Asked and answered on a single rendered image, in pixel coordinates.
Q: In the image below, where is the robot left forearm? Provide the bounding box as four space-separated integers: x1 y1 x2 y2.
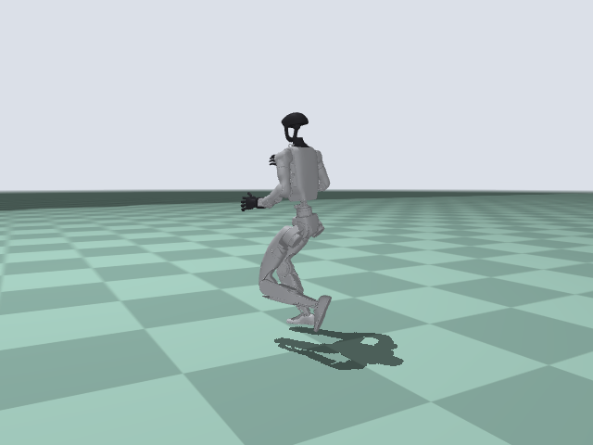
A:
258 184 283 209

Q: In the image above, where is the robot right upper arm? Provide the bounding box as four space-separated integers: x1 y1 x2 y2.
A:
315 150 330 191

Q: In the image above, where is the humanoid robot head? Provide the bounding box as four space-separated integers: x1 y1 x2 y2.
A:
282 112 309 147

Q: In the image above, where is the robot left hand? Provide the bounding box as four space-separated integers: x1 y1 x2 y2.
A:
241 192 265 211

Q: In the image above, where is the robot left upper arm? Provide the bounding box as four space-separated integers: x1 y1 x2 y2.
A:
274 149 293 198

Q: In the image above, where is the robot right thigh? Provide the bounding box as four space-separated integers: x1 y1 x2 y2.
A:
276 220 324 277

